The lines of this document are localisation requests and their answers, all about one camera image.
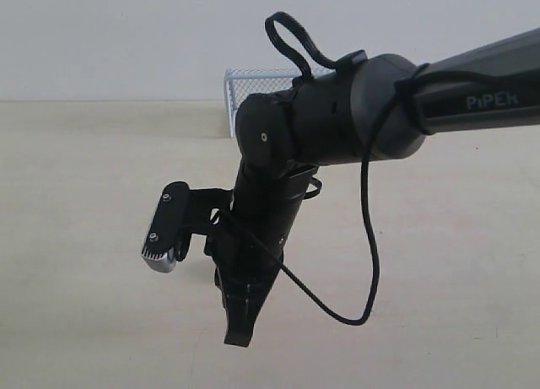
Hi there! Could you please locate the flat black ribbon cable loop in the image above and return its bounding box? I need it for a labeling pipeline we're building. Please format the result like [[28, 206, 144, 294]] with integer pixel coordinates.
[[264, 11, 338, 78]]

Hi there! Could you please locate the thin black cable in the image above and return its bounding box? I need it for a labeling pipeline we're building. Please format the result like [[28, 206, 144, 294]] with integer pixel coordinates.
[[210, 63, 427, 325]]

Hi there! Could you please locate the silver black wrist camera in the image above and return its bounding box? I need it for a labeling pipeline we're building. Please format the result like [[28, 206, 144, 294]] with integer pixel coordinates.
[[141, 181, 190, 273]]

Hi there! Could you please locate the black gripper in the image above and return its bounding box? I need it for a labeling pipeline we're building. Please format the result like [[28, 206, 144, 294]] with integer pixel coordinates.
[[205, 161, 317, 347]]

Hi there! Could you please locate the dark grey Piper robot arm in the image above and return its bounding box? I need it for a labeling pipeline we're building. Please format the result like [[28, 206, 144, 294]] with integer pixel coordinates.
[[207, 24, 539, 347]]

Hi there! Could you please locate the small white mesh goal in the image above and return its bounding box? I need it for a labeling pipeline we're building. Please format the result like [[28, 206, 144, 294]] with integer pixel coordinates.
[[224, 66, 334, 138]]

